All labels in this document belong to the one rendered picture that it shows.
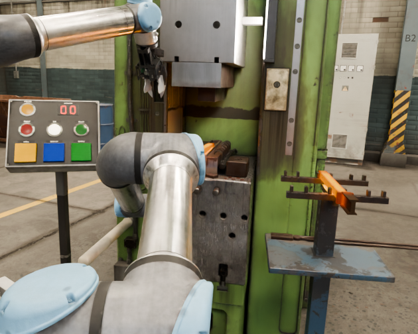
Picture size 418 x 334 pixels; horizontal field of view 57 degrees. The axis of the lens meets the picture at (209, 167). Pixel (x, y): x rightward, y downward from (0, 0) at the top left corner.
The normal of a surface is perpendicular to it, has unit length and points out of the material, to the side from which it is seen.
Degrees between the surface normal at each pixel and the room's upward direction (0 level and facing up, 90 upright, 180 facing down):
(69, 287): 8
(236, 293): 90
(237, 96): 90
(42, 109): 60
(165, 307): 35
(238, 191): 90
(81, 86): 91
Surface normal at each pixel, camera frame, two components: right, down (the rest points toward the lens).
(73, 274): -0.10, -0.97
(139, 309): 0.06, -0.68
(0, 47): 0.32, 0.54
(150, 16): 0.71, 0.18
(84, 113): 0.23, -0.29
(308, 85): -0.18, 0.21
